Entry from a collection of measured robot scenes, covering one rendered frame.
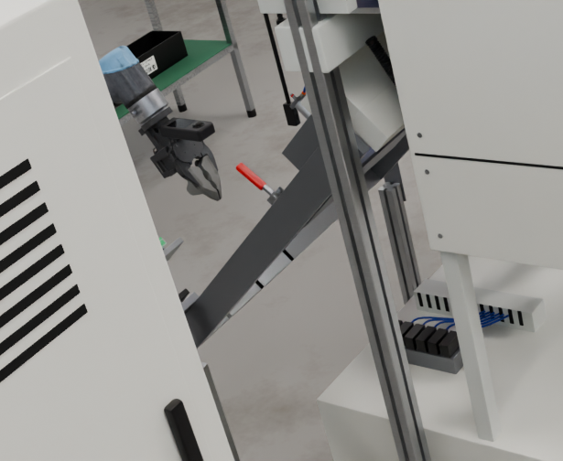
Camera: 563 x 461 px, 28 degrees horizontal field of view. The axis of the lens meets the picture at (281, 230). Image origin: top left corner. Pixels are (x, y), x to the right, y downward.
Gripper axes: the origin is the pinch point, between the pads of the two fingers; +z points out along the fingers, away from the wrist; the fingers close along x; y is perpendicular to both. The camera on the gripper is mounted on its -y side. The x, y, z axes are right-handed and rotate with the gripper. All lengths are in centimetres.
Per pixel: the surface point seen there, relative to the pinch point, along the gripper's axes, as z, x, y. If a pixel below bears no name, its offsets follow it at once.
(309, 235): 20.4, -19.1, 6.5
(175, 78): -31, -157, 180
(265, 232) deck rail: 7.6, 21.1, -31.4
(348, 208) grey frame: 9, 25, -56
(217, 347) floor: 46, -49, 107
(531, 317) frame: 51, -10, -42
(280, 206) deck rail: 4.7, 21.1, -38.6
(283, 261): 20.7, -8.8, 6.4
